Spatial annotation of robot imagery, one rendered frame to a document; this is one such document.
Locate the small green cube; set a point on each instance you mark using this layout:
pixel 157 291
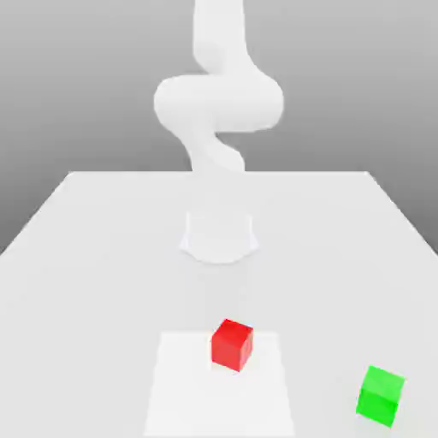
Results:
pixel 379 397

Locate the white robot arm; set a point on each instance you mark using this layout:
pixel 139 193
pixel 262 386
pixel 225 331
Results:
pixel 219 102

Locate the small red cube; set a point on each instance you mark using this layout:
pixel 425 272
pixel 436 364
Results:
pixel 230 345

